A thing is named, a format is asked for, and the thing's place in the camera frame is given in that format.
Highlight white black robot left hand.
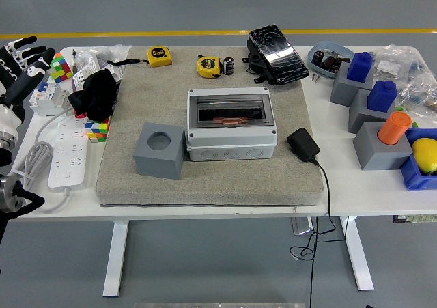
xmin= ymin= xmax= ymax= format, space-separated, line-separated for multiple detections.
xmin=0 ymin=36 xmax=56 ymax=140

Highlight orange cylinder battery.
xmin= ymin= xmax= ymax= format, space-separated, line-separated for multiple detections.
xmin=377 ymin=111 xmax=412 ymax=145
xmin=213 ymin=115 xmax=247 ymax=126

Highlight grey junction box clear lid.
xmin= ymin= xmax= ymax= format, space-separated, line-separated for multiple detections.
xmin=186 ymin=87 xmax=278 ymax=162

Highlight white circuit breaker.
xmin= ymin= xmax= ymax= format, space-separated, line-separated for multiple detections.
xmin=29 ymin=81 xmax=74 ymax=117

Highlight large multicolour puzzle cube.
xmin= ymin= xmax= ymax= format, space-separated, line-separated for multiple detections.
xmin=47 ymin=51 xmax=74 ymax=83

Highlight black cloth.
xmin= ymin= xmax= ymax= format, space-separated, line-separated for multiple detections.
xmin=68 ymin=70 xmax=119 ymax=122

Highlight white power strip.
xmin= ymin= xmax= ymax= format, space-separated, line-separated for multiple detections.
xmin=47 ymin=116 xmax=90 ymax=191

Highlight small multicolour puzzle cube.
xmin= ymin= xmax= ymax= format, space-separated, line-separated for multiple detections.
xmin=84 ymin=115 xmax=112 ymax=144

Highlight clear bags of small parts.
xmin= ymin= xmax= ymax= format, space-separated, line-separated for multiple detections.
xmin=76 ymin=44 xmax=132 ymax=83

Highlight grey block with round hole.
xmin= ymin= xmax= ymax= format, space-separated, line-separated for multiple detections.
xmin=132 ymin=122 xmax=186 ymax=179

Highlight yellow round tape measure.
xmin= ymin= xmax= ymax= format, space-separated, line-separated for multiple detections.
xmin=197 ymin=55 xmax=223 ymax=79

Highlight white table leg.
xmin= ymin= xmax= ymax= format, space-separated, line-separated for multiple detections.
xmin=339 ymin=215 xmax=375 ymax=292
xmin=102 ymin=220 xmax=130 ymax=297

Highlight grey-brown mat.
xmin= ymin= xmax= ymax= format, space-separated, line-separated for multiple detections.
xmin=95 ymin=45 xmax=324 ymax=207

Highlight black power adapter plug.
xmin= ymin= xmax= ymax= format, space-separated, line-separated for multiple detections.
xmin=286 ymin=127 xmax=321 ymax=162

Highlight blue-grey oval dish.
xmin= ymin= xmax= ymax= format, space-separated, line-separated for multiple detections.
xmin=307 ymin=40 xmax=355 ymax=80

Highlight brown capacitors in dish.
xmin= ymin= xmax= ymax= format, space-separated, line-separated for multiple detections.
xmin=322 ymin=55 xmax=352 ymax=74

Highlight grey block holder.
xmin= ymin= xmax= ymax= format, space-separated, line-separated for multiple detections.
xmin=329 ymin=61 xmax=375 ymax=108
xmin=348 ymin=89 xmax=397 ymax=134
xmin=352 ymin=122 xmax=413 ymax=171

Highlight blue plastic block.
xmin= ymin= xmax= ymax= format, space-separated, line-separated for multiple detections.
xmin=347 ymin=51 xmax=373 ymax=83
xmin=367 ymin=80 xmax=397 ymax=113

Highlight blue plastic bin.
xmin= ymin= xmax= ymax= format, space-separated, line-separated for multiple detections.
xmin=399 ymin=127 xmax=437 ymax=192

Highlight yellow lemon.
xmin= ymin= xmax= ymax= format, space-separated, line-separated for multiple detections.
xmin=411 ymin=137 xmax=437 ymax=176

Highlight table height control panel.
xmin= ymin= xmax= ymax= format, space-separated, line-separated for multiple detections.
xmin=391 ymin=214 xmax=437 ymax=224

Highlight packaged white wall socket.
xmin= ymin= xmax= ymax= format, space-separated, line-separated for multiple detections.
xmin=70 ymin=61 xmax=100 ymax=92

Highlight white power cable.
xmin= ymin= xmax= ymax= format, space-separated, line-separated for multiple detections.
xmin=10 ymin=111 xmax=74 ymax=214

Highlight yellow tape measure with strap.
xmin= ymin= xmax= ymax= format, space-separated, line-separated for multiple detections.
xmin=107 ymin=46 xmax=173 ymax=68

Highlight black adapter cord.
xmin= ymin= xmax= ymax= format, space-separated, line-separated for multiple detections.
xmin=290 ymin=159 xmax=337 ymax=308

